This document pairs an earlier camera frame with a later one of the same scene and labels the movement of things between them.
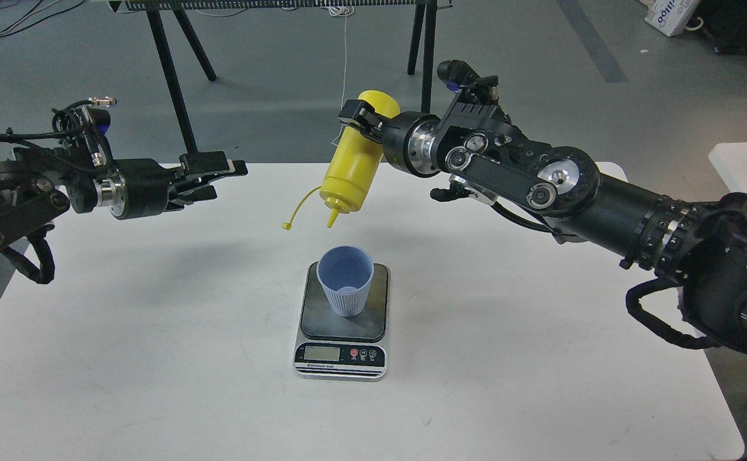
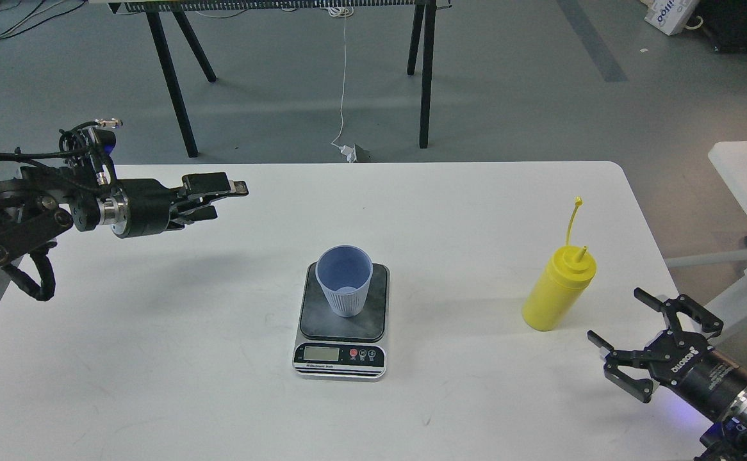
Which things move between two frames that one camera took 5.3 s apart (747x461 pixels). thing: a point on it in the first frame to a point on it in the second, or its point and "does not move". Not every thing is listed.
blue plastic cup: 345,272 does not move
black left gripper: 138,187 to 136,207
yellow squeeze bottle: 355,156 to 566,277
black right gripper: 407,137 to 705,374
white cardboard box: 670,16 does not move
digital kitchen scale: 332,346 does not move
